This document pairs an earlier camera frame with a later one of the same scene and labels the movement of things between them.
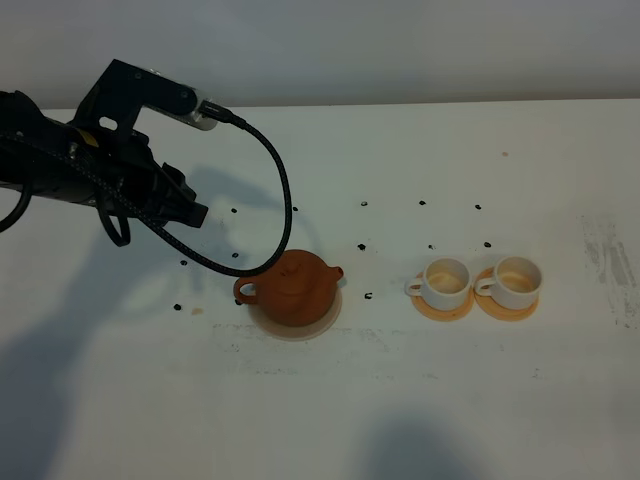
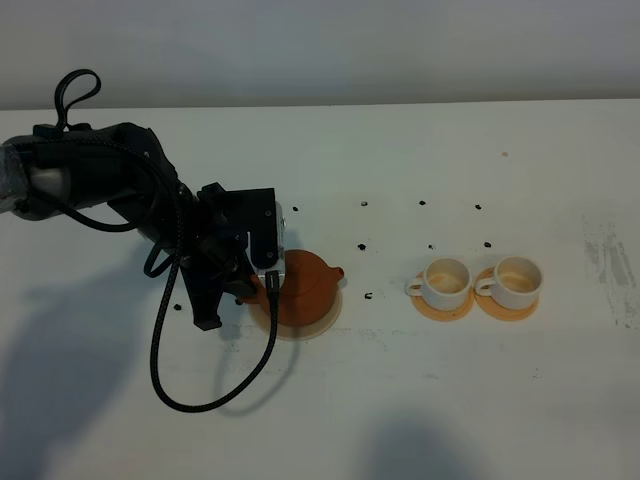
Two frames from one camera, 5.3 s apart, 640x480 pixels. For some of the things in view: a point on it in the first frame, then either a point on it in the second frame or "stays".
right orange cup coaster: (493, 307) stays
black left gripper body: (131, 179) to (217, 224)
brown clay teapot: (298, 289) stays
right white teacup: (515, 285) stays
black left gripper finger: (195, 213) to (204, 290)
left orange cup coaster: (438, 314) stays
